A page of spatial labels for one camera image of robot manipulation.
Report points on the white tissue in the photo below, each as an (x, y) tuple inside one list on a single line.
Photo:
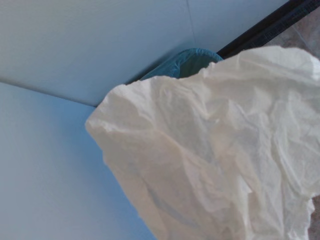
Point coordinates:
[(212, 150)]

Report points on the trash bin with blue liner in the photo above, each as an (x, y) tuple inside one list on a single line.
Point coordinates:
[(185, 65)]

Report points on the white vanity cabinet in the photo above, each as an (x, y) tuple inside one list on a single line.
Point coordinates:
[(62, 75)]

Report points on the black baseboard strip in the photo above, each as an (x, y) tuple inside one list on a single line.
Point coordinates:
[(262, 30)]

